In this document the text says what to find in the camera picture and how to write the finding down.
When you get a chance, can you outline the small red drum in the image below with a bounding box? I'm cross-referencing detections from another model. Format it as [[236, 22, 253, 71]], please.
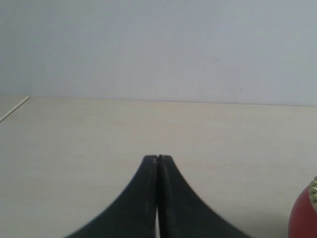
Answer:
[[288, 177, 317, 238]]

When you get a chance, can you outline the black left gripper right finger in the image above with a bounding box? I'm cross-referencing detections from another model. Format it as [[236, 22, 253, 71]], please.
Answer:
[[157, 155, 248, 238]]

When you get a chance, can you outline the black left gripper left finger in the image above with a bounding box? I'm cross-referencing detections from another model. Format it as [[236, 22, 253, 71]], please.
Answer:
[[69, 155, 158, 238]]

